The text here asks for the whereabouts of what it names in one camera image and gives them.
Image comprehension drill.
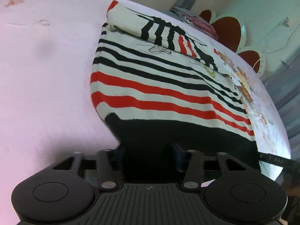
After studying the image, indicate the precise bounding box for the red black white striped sweater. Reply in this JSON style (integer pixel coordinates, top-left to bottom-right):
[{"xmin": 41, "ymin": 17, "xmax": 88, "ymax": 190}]
[{"xmin": 90, "ymin": 1, "xmax": 260, "ymax": 170}]

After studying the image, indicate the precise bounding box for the pink colourful clothes pile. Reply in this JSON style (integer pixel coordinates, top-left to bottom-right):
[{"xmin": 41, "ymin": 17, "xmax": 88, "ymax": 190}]
[{"xmin": 170, "ymin": 7, "xmax": 218, "ymax": 40}]

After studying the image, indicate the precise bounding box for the red heart-shaped headboard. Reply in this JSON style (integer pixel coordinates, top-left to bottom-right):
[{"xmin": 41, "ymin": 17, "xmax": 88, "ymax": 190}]
[{"xmin": 199, "ymin": 10, "xmax": 266, "ymax": 77}]

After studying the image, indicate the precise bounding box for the pink floral bed sheet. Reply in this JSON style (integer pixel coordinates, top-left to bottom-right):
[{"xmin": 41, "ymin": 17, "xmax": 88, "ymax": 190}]
[{"xmin": 0, "ymin": 0, "xmax": 292, "ymax": 225}]

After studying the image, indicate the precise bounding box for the black strap with lettering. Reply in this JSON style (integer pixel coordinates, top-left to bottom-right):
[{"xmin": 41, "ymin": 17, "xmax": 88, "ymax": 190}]
[{"xmin": 256, "ymin": 151, "xmax": 300, "ymax": 169}]

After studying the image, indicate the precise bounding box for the white cable on wall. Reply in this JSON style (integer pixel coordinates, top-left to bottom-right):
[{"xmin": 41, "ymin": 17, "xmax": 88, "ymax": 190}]
[{"xmin": 264, "ymin": 16, "xmax": 299, "ymax": 53}]

